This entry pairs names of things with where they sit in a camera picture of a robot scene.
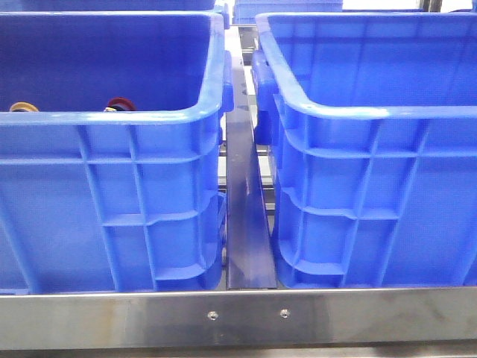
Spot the blue crate rear left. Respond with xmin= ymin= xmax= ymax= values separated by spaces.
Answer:
xmin=1 ymin=0 xmax=230 ymax=29

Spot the blue plastic crate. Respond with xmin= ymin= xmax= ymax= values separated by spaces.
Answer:
xmin=253 ymin=12 xmax=476 ymax=288
xmin=1 ymin=11 xmax=233 ymax=295

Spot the blue plastic crate right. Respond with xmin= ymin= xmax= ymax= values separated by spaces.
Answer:
xmin=253 ymin=12 xmax=476 ymax=288

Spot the red mushroom push button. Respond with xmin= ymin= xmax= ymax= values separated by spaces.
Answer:
xmin=104 ymin=97 xmax=137 ymax=112

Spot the blue plastic crate left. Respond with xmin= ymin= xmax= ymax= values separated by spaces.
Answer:
xmin=1 ymin=11 xmax=233 ymax=295

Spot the steel front rail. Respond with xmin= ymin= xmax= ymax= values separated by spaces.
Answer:
xmin=1 ymin=287 xmax=476 ymax=350

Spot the yellow mushroom push button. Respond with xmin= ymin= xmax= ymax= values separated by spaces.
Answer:
xmin=9 ymin=101 xmax=40 ymax=113

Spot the blue crate rear right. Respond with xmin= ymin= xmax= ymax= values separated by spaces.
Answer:
xmin=233 ymin=0 xmax=343 ymax=25

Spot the steel centre divider bar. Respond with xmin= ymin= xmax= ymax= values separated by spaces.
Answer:
xmin=226 ymin=52 xmax=277 ymax=290

